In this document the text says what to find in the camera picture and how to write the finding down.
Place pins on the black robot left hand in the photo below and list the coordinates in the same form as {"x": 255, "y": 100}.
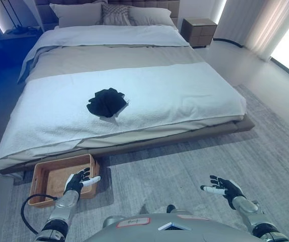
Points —
{"x": 76, "y": 182}

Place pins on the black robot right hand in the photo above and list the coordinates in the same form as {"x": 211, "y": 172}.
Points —
{"x": 231, "y": 189}

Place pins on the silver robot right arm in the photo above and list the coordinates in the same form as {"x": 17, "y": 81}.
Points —
{"x": 250, "y": 209}

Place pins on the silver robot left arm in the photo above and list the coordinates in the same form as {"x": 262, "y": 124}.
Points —
{"x": 62, "y": 209}

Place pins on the brown woven basket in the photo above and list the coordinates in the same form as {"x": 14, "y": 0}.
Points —
{"x": 46, "y": 176}

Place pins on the black crumpled clothes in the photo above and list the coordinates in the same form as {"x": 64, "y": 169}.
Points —
{"x": 106, "y": 102}

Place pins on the beige mattress bed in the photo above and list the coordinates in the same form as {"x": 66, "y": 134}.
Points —
{"x": 109, "y": 58}

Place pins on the grey floor rug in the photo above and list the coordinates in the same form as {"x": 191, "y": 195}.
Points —
{"x": 184, "y": 171}

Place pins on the silver robot left leg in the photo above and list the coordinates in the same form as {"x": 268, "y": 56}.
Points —
{"x": 112, "y": 220}

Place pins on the silver robot leg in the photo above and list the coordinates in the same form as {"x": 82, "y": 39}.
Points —
{"x": 182, "y": 211}
{"x": 112, "y": 220}

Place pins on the silver robot right leg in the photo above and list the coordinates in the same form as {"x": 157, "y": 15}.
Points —
{"x": 182, "y": 211}

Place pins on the grey robot torso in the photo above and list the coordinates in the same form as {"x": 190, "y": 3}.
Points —
{"x": 159, "y": 230}

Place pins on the white towel blanket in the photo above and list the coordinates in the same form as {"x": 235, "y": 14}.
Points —
{"x": 159, "y": 100}

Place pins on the white duvet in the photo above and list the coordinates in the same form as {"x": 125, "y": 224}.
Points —
{"x": 109, "y": 35}

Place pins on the low side bench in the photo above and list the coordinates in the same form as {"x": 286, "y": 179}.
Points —
{"x": 20, "y": 37}

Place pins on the brown wooden nightstand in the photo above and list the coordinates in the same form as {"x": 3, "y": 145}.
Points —
{"x": 198, "y": 32}

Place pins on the black items on bench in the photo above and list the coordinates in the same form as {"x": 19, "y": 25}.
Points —
{"x": 23, "y": 29}

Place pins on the large beige pillow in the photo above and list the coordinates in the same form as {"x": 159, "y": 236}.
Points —
{"x": 151, "y": 16}
{"x": 78, "y": 13}

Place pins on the white sheer curtain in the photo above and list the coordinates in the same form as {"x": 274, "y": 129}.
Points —
{"x": 260, "y": 22}

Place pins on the textured decorative cushion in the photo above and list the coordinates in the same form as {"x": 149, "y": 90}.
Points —
{"x": 115, "y": 15}

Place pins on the brown padded headboard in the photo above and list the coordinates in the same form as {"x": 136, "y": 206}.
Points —
{"x": 144, "y": 3}

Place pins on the brown bed frame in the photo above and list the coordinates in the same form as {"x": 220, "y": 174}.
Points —
{"x": 242, "y": 124}

